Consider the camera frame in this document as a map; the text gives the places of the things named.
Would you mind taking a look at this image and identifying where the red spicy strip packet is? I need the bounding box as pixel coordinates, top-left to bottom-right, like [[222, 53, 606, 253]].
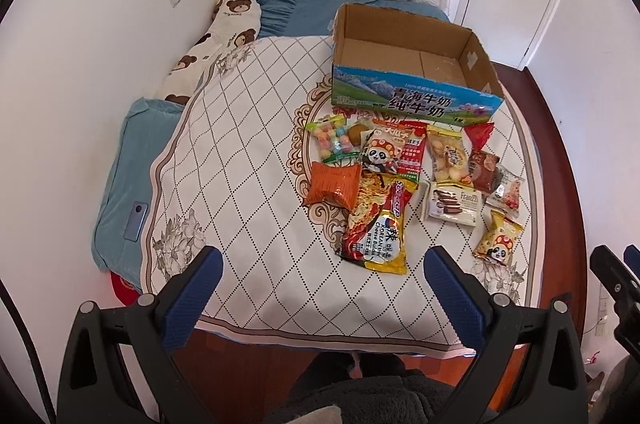
[[373, 118, 427, 182]]

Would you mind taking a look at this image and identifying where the white diamond pattern bedspread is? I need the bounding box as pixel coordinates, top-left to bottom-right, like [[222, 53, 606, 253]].
[[140, 36, 544, 358]]

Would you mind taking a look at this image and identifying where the Franzzi chocolate cookie pack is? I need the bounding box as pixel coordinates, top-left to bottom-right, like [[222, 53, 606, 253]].
[[422, 182, 483, 228]]

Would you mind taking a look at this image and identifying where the Sedaap instant noodle pack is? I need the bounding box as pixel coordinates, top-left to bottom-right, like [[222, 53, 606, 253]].
[[337, 172, 418, 274]]

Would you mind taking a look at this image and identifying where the white oat cookie packet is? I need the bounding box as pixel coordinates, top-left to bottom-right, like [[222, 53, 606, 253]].
[[486, 164, 525, 219]]

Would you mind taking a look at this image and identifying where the colourful candy ball bag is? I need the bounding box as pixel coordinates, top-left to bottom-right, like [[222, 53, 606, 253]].
[[305, 113, 358, 164]]

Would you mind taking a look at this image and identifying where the small yellow panda snack bag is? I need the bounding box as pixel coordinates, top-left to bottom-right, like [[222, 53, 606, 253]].
[[473, 210, 524, 266]]

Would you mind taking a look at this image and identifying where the blue smartphone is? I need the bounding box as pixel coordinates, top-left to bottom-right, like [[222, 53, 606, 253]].
[[124, 202, 149, 242]]

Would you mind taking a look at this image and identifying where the white power strip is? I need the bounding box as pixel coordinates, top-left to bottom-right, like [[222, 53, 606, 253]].
[[594, 285, 610, 337]]

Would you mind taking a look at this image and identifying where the orange puffed snack bag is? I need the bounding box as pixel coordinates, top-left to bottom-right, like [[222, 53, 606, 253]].
[[304, 162, 361, 210]]

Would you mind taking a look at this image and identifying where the blue bed sheet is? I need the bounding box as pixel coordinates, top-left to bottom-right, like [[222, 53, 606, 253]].
[[91, 0, 348, 292]]

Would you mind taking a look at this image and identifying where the red round object under bed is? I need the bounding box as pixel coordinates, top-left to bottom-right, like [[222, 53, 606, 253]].
[[110, 271, 140, 306]]

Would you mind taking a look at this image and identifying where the open cardboard milk box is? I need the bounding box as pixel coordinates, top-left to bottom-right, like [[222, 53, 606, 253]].
[[331, 4, 504, 127]]

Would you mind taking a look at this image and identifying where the bear print pillow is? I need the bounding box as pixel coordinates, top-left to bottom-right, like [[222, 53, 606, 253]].
[[155, 0, 262, 99]]

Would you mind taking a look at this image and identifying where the yellow biscuit snack bag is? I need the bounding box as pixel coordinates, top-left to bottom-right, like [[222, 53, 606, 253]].
[[427, 126, 472, 187]]

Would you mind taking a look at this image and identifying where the panda sunflower seed bag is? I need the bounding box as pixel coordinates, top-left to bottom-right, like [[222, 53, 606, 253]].
[[360, 126, 412, 175]]

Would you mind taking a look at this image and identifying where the small red snack packet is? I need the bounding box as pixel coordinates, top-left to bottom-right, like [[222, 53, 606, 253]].
[[463, 122, 495, 152]]

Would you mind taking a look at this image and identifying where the brown cracker packet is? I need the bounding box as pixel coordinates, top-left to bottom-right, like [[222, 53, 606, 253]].
[[469, 150, 500, 194]]

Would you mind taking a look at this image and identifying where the packaged brown braised egg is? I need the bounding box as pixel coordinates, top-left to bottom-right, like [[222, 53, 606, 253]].
[[347, 122, 371, 147]]

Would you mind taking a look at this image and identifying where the dark fuzzy clothing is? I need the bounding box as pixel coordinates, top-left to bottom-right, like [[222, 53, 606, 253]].
[[265, 352, 454, 423]]

